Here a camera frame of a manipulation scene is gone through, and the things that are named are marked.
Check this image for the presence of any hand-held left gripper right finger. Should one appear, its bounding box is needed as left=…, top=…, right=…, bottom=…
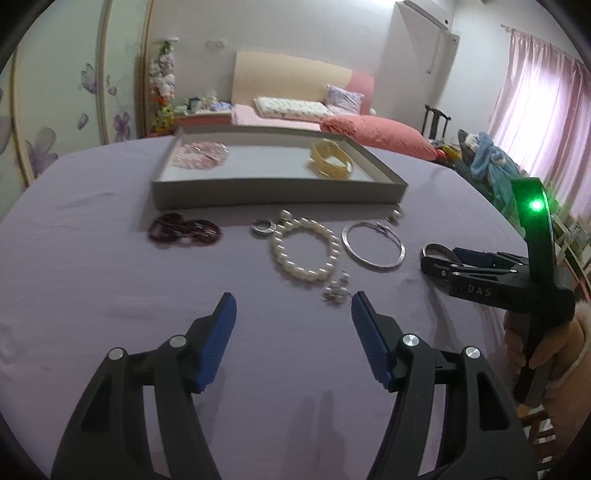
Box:
left=351, top=291, right=539, bottom=480

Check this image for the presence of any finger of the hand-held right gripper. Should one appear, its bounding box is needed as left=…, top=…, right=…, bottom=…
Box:
left=452, top=247, right=527, bottom=271
left=421, top=255, right=467, bottom=291

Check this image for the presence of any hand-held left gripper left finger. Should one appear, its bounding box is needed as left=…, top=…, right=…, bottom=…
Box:
left=50, top=292, right=238, bottom=480

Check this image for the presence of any silver bangle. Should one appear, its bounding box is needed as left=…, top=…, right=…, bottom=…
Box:
left=342, top=222, right=406, bottom=271

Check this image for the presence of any white pearl bracelet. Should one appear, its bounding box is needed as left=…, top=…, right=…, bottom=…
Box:
left=270, top=210, right=341, bottom=282

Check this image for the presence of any dark red bead bracelet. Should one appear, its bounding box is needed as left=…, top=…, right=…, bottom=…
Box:
left=148, top=213, right=223, bottom=247

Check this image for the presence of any grey shallow tray box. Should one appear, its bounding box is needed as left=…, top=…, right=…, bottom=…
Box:
left=151, top=127, right=409, bottom=210

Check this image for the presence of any person's right forearm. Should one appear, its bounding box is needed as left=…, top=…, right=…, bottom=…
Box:
left=517, top=300, right=591, bottom=462

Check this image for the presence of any person's right hand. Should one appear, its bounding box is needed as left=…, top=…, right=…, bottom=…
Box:
left=529, top=318, right=578, bottom=370

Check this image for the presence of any blue fleece garment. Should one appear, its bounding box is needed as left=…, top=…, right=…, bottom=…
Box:
left=471, top=131, right=527, bottom=213

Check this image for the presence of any purple tablecloth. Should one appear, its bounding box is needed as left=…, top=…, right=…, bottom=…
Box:
left=0, top=134, right=555, bottom=480

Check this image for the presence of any dark wooden chair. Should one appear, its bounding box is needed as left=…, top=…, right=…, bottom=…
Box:
left=424, top=105, right=450, bottom=139

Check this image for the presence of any folded pink quilt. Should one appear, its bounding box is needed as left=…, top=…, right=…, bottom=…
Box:
left=320, top=115, right=438, bottom=161

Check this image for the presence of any pink curtain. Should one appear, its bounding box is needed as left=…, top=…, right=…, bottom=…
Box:
left=487, top=30, right=591, bottom=222

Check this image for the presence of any small floral pillow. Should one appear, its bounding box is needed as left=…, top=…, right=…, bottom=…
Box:
left=325, top=84, right=365, bottom=114

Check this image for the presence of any white pipe cover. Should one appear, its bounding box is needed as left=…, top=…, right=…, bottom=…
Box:
left=427, top=32, right=460, bottom=75

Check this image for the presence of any pink bed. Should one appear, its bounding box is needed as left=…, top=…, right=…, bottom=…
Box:
left=231, top=104, right=439, bottom=162

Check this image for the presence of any long patterned pillow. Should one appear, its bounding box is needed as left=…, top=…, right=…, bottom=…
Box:
left=254, top=97, right=334, bottom=123

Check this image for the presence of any pink nightstand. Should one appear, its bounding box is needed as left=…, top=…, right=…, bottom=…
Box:
left=173, top=111, right=232, bottom=134

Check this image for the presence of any cream and pink headboard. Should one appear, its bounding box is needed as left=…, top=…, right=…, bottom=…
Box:
left=231, top=51, right=375, bottom=116

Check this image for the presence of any white air conditioner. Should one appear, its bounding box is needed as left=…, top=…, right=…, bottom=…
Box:
left=397, top=0, right=451, bottom=33

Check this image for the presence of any column of plush toys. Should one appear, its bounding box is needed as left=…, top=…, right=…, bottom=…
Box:
left=148, top=39, right=178, bottom=137

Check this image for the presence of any floral sliding wardrobe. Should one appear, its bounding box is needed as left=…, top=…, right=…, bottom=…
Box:
left=0, top=0, right=148, bottom=185

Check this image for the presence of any yellow wide bracelet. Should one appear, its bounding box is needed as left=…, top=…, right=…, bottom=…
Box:
left=308, top=138, right=354, bottom=180

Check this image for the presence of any pink bead bracelet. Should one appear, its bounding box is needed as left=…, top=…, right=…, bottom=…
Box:
left=173, top=142, right=230, bottom=171

